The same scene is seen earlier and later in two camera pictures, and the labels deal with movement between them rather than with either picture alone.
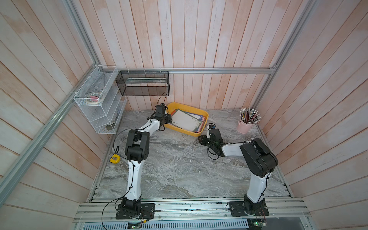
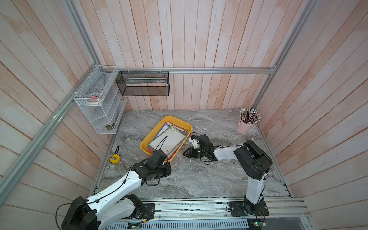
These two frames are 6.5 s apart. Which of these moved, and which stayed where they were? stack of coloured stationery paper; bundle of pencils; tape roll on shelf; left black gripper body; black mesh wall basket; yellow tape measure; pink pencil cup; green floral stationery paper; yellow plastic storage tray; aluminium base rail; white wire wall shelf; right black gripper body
Moved: stack of coloured stationery paper; right black gripper body; left black gripper body; yellow plastic storage tray; green floral stationery paper
Stayed: pink pencil cup; white wire wall shelf; aluminium base rail; yellow tape measure; black mesh wall basket; bundle of pencils; tape roll on shelf
